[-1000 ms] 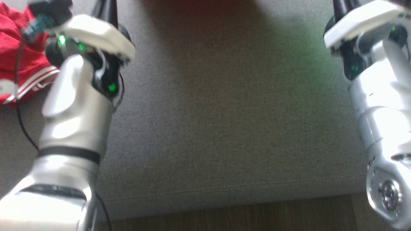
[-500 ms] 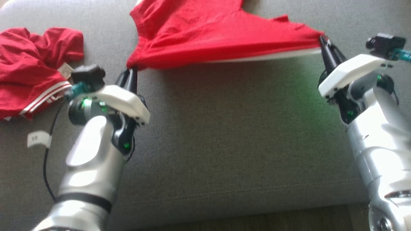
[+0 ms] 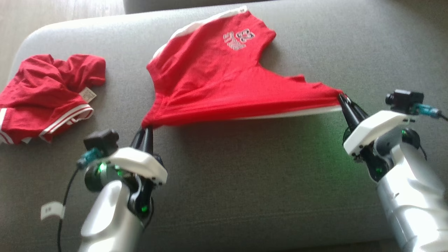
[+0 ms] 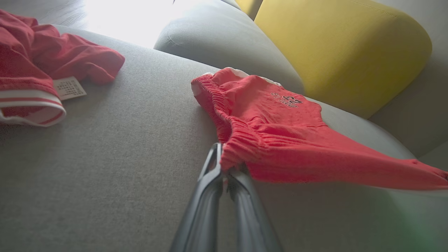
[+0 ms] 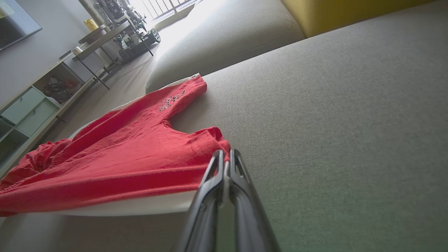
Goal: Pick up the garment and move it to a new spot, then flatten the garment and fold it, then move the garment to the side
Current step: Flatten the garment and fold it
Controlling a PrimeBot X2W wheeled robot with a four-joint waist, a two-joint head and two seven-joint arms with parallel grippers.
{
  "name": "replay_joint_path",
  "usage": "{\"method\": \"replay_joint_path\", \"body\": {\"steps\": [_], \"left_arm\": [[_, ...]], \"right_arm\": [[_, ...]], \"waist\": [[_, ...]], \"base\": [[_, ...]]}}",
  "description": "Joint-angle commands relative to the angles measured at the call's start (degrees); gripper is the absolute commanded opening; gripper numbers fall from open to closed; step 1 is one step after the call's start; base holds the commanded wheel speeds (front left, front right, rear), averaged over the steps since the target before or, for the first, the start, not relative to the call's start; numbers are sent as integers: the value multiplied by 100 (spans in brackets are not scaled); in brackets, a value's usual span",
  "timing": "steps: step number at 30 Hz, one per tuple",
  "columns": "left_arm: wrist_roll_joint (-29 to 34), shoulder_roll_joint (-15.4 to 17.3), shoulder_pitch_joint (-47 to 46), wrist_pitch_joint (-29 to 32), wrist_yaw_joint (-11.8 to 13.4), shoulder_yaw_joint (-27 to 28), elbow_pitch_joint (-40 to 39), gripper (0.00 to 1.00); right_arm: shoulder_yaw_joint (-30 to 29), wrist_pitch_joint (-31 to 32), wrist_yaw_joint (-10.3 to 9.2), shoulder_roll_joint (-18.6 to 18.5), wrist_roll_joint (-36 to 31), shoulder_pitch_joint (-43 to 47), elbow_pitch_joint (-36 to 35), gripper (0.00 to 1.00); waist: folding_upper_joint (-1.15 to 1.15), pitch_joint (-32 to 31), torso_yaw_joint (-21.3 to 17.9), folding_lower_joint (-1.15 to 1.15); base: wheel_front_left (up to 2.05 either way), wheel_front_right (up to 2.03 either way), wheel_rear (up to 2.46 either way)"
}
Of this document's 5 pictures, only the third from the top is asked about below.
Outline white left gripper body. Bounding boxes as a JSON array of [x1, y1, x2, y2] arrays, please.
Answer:
[[101, 147, 168, 185]]

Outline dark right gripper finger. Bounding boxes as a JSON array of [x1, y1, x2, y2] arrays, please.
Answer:
[[338, 94, 361, 131], [345, 94, 370, 121]]

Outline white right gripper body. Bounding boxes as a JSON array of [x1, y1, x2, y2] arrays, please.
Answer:
[[343, 110, 415, 156]]

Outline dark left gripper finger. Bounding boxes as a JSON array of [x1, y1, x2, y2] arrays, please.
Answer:
[[143, 127, 154, 154], [131, 128, 146, 150]]

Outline red shorts white waistband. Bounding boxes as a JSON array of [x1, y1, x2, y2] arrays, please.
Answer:
[[141, 6, 345, 129]]

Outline red shirt striped white sleeves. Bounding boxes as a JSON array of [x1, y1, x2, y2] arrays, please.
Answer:
[[0, 54, 106, 145]]

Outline grey fabric ottoman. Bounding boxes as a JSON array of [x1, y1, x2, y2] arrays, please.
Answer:
[[0, 0, 448, 252]]

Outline left camera cable teal plug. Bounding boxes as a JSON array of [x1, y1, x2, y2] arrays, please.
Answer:
[[41, 148, 103, 252]]

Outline camera cable teal plug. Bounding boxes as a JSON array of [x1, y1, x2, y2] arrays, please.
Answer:
[[41, 148, 103, 252], [411, 103, 448, 122]]

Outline right camera cable teal plug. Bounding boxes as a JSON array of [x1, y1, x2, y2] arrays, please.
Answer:
[[411, 103, 448, 122]]

